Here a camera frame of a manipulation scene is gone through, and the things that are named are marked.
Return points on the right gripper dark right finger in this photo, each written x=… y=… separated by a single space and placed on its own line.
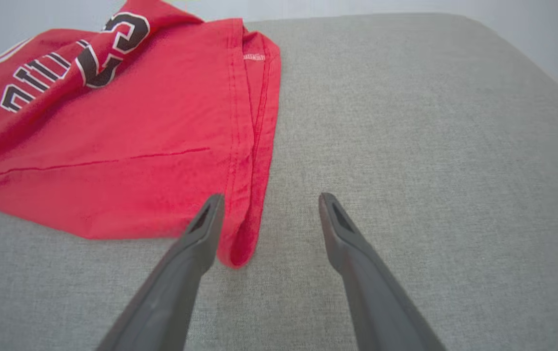
x=376 y=302

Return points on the red garment with striped trim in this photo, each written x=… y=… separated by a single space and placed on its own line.
x=137 y=146

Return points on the grey fabric sofa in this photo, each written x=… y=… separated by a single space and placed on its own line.
x=430 y=170

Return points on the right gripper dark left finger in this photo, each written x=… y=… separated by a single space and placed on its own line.
x=176 y=292

